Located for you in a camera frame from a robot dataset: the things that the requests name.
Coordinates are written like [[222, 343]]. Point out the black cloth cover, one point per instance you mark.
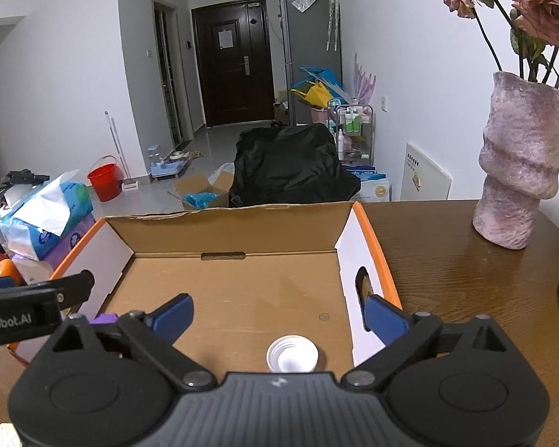
[[289, 167]]

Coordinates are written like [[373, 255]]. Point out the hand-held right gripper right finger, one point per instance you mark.
[[382, 316]]

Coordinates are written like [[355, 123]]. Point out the pink bin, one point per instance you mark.
[[319, 114]]

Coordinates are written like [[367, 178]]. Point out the white bottle cap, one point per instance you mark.
[[291, 361]]

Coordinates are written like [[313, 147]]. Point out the purple feather decoration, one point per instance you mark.
[[365, 81]]

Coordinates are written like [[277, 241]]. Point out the orange-edged cardboard box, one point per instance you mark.
[[242, 288]]

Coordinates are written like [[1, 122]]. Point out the white flat panel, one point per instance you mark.
[[424, 177]]

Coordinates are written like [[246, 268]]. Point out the red bucket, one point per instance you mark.
[[105, 184]]

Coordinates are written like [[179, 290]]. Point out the white mop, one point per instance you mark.
[[116, 144]]

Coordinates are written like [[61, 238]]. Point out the purple plastic item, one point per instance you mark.
[[105, 320]]

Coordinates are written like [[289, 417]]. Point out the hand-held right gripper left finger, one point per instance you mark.
[[174, 314]]

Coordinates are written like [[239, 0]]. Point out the blue white carton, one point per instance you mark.
[[372, 186]]

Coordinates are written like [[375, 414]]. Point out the black plastic item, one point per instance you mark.
[[23, 177]]

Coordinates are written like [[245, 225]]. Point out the open brown cardboard carton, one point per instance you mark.
[[193, 186]]

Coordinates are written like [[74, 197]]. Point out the dried pink rose bouquet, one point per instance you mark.
[[545, 9]]

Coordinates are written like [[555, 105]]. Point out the blue folding rack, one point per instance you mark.
[[328, 77]]

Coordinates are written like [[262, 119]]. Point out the glass side door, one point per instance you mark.
[[167, 79]]

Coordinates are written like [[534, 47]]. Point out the white plastic bag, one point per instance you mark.
[[222, 172]]

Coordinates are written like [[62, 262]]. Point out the grey refrigerator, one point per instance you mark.
[[307, 46]]

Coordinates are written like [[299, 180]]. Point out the clear plastic bag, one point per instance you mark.
[[305, 1]]

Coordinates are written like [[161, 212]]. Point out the white door notice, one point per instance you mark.
[[226, 39]]

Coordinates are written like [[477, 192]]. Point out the white folded umbrella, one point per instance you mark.
[[335, 18]]

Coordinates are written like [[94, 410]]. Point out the metal trolley with bottles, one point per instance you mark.
[[354, 123]]

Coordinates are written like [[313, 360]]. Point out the pet water feeder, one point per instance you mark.
[[160, 165]]

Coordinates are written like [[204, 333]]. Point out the orange fruit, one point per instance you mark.
[[4, 270]]

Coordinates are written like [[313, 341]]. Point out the dark brown entrance door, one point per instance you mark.
[[233, 84]]

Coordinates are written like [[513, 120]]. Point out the white wall socket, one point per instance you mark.
[[385, 103]]

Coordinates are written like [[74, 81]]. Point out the blue tissue pack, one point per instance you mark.
[[37, 237]]

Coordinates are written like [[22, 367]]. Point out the purple white tissue pack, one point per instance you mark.
[[70, 242]]

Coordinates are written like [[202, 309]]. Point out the pink textured vase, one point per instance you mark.
[[517, 172]]

